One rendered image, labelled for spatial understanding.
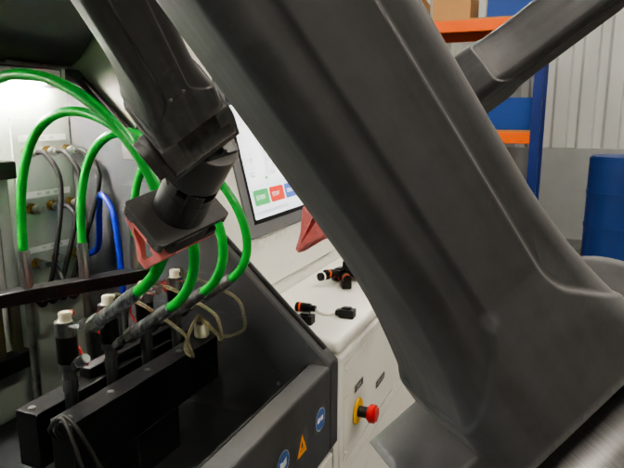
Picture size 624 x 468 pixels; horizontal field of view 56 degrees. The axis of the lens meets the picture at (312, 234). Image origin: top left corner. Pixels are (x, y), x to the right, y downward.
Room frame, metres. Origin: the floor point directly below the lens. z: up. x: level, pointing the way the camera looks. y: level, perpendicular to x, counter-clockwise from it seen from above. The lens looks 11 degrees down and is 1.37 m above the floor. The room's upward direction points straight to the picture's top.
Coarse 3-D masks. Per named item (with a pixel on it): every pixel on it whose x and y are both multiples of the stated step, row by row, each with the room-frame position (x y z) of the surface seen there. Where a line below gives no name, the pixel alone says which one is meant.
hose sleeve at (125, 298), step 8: (120, 296) 0.70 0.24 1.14; (128, 296) 0.69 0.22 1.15; (136, 296) 0.69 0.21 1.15; (112, 304) 0.70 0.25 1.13; (120, 304) 0.70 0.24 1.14; (128, 304) 0.70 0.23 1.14; (104, 312) 0.71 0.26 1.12; (112, 312) 0.70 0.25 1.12; (120, 312) 0.71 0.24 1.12; (96, 320) 0.71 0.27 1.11; (104, 320) 0.71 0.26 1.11
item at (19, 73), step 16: (0, 80) 0.77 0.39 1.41; (32, 80) 0.75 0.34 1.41; (48, 80) 0.74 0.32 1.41; (64, 80) 0.73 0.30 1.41; (80, 96) 0.72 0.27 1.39; (96, 112) 0.71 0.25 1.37; (112, 128) 0.70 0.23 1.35; (128, 144) 0.69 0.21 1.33; (144, 176) 0.68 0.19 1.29; (160, 272) 0.68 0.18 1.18; (144, 288) 0.69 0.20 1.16
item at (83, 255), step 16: (128, 128) 0.90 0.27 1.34; (96, 144) 0.92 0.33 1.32; (80, 176) 0.94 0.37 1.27; (80, 192) 0.94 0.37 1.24; (80, 208) 0.94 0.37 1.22; (80, 224) 0.94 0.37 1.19; (80, 240) 0.94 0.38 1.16; (224, 240) 0.83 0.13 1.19; (80, 256) 0.94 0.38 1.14; (224, 256) 0.83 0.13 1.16; (80, 272) 0.94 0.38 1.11; (224, 272) 0.84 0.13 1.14; (208, 288) 0.84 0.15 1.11; (192, 304) 0.86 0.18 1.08
